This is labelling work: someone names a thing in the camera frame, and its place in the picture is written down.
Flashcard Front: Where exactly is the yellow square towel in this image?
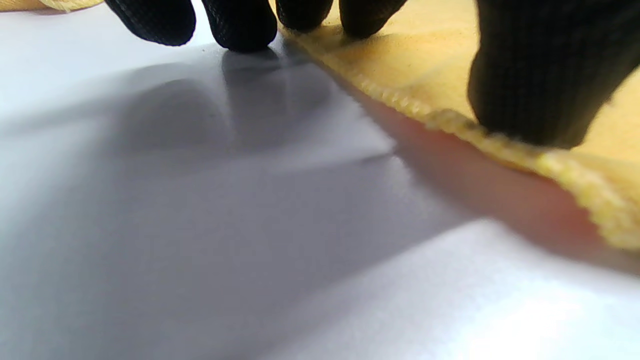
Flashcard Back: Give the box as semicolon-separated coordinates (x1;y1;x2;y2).
0;0;103;13
280;0;640;251

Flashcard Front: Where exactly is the person's left hand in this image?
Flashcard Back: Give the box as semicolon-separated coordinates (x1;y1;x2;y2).
104;0;640;149

